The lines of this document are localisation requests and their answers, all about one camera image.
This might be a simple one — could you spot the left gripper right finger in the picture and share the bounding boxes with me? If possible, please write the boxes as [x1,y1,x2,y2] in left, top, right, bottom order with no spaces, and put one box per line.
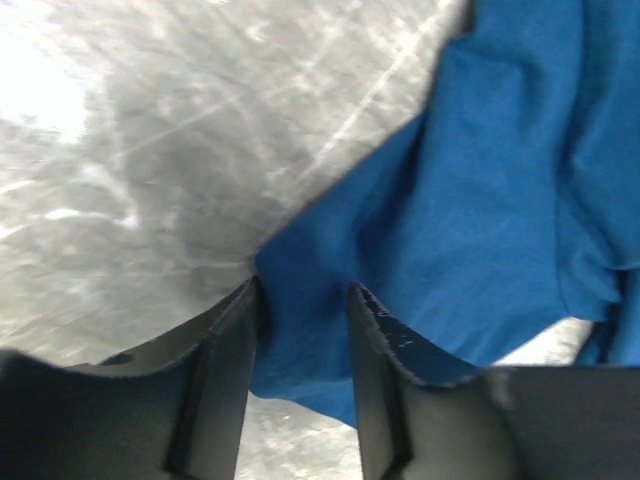
[348,283,639,480]

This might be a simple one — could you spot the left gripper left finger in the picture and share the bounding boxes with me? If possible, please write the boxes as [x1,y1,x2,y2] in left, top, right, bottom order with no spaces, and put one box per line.
[1,280,258,479]

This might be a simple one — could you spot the blue t-shirt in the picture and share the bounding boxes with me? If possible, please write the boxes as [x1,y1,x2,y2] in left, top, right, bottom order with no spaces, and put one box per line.
[251,1,639,424]

